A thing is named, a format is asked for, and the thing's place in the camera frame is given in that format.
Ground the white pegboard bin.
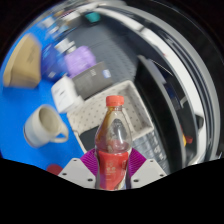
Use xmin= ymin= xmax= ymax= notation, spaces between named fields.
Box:
xmin=66 ymin=79 xmax=155 ymax=158

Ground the flat round red coaster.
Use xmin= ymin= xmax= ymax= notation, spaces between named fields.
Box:
xmin=46 ymin=163 xmax=64 ymax=176

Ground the brown cardboard box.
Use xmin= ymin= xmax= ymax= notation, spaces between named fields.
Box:
xmin=2 ymin=33 xmax=43 ymax=89

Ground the dark grey box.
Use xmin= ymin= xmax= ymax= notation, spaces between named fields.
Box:
xmin=71 ymin=61 xmax=113 ymax=100

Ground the blue box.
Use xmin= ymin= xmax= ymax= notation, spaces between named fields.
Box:
xmin=40 ymin=43 xmax=69 ymax=81

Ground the clear bottle with red drink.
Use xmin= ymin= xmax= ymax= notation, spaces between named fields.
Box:
xmin=94 ymin=95 xmax=134 ymax=191

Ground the black shelf unit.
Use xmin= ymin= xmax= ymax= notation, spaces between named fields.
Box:
xmin=134 ymin=54 xmax=206 ymax=174

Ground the purple plastic bag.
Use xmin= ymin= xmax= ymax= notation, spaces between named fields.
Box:
xmin=64 ymin=45 xmax=98 ymax=78

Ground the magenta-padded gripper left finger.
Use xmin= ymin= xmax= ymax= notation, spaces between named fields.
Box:
xmin=58 ymin=148 xmax=100 ymax=190

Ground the white box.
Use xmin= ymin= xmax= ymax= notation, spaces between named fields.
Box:
xmin=50 ymin=75 xmax=84 ymax=114

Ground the black rectangular speaker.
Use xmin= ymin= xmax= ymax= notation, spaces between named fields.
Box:
xmin=79 ymin=126 xmax=101 ymax=153

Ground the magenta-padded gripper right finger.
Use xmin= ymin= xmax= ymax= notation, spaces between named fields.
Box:
xmin=127 ymin=148 xmax=168 ymax=190

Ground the grey small-parts drawer cabinet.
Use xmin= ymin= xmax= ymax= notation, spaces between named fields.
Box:
xmin=131 ymin=129 xmax=169 ymax=174

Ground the teal object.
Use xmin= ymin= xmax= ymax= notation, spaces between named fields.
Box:
xmin=83 ymin=12 xmax=101 ymax=24

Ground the grey ceramic mug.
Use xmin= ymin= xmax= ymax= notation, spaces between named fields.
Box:
xmin=23 ymin=103 xmax=70 ymax=149

